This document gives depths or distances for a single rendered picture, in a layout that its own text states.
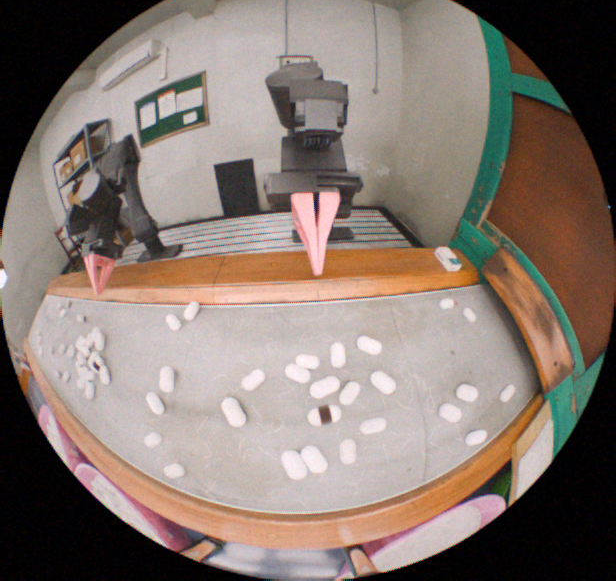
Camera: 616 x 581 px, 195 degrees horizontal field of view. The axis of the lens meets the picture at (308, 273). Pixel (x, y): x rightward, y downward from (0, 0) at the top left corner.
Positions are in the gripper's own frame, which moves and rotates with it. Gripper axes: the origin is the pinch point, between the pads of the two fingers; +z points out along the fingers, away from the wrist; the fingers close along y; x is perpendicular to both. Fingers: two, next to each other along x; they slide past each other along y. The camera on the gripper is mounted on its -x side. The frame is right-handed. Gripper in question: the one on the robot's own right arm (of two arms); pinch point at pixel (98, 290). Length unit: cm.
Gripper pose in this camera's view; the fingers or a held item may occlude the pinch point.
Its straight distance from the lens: 46.0
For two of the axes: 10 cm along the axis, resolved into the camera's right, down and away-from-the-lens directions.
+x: -0.5, 1.1, 9.9
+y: 10.0, -0.5, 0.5
